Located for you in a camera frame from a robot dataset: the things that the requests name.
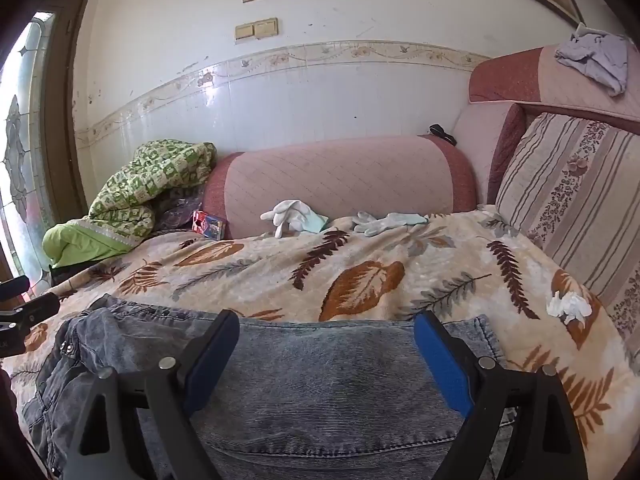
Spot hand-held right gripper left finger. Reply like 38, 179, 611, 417
62, 310, 241, 480

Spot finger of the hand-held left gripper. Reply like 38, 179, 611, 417
10, 292, 60, 328
0, 276, 30, 301

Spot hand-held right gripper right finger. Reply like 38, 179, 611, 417
414, 310, 588, 480

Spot grey denim pants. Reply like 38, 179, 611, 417
20, 295, 518, 480

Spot leaf print blanket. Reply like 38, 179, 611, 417
10, 210, 633, 480

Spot red and blue card box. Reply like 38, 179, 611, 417
192, 210, 227, 241

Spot crumpled white tissue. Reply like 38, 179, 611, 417
546, 291, 593, 326

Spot grey glove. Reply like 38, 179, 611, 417
352, 211, 430, 237

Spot white glove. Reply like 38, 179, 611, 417
260, 200, 313, 238

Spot green patterned quilt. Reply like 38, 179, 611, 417
42, 140, 218, 268

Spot teal cloth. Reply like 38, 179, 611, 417
300, 210, 330, 234

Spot striped floral cushion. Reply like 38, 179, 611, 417
492, 112, 640, 356

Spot black sunglasses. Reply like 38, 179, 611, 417
429, 124, 458, 146

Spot lilac cloth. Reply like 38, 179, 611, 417
555, 25, 630, 97

